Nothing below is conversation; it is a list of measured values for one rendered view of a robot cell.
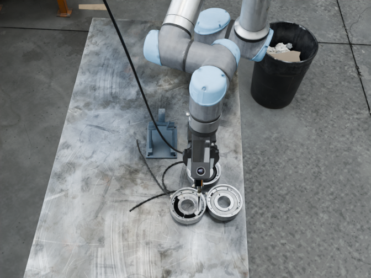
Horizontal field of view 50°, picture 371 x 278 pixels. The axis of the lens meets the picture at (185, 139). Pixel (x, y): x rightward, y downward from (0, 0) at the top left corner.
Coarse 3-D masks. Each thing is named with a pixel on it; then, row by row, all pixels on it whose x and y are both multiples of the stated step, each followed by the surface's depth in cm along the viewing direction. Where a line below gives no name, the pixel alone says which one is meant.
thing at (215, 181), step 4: (216, 164) 124; (212, 168) 123; (216, 168) 123; (220, 168) 121; (188, 172) 120; (212, 172) 122; (220, 172) 121; (188, 176) 120; (216, 176) 121; (192, 180) 119; (212, 180) 120; (216, 180) 119; (204, 184) 118; (208, 184) 118; (212, 184) 119; (204, 188) 120
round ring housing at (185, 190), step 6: (180, 192) 118; (186, 192) 118; (192, 192) 118; (186, 198) 117; (192, 198) 117; (204, 198) 116; (180, 204) 115; (192, 204) 118; (204, 204) 116; (174, 210) 114; (180, 210) 114; (192, 210) 114; (204, 210) 113; (174, 216) 113; (180, 216) 113; (198, 216) 112; (180, 222) 114; (186, 222) 113; (192, 222) 113
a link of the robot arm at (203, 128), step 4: (220, 116) 91; (192, 120) 90; (216, 120) 90; (192, 124) 92; (196, 124) 90; (200, 124) 90; (204, 124) 89; (208, 124) 89; (212, 124) 90; (216, 124) 91; (192, 128) 93; (196, 128) 91; (200, 128) 91; (204, 128) 90; (208, 128) 91; (212, 128) 91; (216, 128) 93; (200, 132) 92; (204, 132) 92; (208, 132) 92
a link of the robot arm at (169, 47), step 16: (176, 0) 94; (192, 0) 93; (176, 16) 92; (192, 16) 93; (160, 32) 93; (176, 32) 91; (192, 32) 95; (144, 48) 92; (160, 48) 91; (176, 48) 90; (160, 64) 94; (176, 64) 92
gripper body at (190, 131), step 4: (188, 124) 102; (188, 128) 101; (188, 132) 101; (192, 132) 94; (196, 132) 93; (212, 132) 93; (188, 136) 100; (200, 136) 94; (204, 136) 93; (208, 136) 94; (212, 136) 100; (188, 140) 99; (212, 140) 99; (188, 144) 101; (212, 144) 99; (188, 148) 99; (212, 148) 99; (216, 148) 99; (188, 152) 100; (212, 152) 100; (212, 156) 102
